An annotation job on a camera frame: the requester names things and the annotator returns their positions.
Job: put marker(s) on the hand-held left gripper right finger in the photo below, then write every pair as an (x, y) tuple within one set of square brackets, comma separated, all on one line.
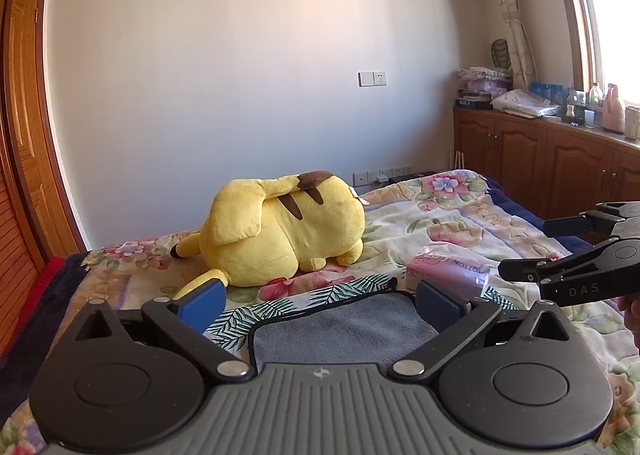
[(440, 305)]

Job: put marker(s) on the floral curtain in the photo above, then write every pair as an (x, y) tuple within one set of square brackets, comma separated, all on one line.
[(507, 0)]

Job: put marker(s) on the blue box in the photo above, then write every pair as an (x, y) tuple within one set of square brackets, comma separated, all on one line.
[(547, 92)]

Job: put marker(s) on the white sticks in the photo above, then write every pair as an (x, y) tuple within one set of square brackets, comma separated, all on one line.
[(457, 160)]

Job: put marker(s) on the dark glass bottle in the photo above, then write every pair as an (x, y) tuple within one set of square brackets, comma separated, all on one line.
[(571, 110)]

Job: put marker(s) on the dark flat box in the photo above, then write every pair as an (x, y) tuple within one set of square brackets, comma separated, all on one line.
[(472, 103)]

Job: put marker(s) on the yellow plush toy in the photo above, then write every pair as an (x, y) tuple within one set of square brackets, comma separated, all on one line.
[(285, 225)]

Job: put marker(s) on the clear glass bottle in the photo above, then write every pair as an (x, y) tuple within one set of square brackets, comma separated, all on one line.
[(595, 100)]

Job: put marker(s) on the pale pink jug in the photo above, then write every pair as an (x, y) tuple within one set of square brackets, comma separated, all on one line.
[(614, 110)]

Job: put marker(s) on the green shell-shaped fan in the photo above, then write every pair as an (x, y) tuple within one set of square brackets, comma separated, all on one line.
[(500, 52)]

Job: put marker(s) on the grey leaf print towel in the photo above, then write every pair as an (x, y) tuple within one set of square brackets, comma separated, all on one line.
[(345, 327)]

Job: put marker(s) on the wooden wardrobe door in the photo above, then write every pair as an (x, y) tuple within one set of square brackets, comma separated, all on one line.
[(25, 135)]

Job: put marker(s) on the white wall switch plate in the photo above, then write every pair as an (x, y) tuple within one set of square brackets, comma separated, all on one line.
[(372, 78)]

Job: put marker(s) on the person's right hand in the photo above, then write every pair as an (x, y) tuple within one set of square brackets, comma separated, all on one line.
[(631, 322)]

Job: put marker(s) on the stack of folded cloths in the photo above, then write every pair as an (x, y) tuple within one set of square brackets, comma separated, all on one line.
[(484, 80)]

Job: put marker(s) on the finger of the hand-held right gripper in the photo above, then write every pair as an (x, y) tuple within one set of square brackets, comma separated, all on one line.
[(565, 226), (530, 269)]

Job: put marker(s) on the row of wall sockets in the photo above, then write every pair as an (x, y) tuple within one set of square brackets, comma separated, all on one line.
[(382, 175)]

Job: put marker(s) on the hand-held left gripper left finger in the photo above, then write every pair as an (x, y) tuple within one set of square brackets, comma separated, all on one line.
[(202, 306)]

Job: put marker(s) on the red cloth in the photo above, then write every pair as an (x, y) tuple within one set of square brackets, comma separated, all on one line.
[(31, 300)]

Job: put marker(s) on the floral quilt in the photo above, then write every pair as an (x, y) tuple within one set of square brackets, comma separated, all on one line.
[(450, 225)]

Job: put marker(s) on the wooden cabinet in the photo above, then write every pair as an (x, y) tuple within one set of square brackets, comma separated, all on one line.
[(545, 160)]

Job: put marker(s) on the pink lotion tube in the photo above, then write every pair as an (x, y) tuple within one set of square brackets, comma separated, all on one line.
[(442, 275)]

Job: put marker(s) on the wooden window frame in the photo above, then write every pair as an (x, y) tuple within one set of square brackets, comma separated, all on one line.
[(575, 15)]

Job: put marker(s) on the white jar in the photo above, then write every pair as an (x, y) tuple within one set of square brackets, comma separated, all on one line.
[(633, 122)]

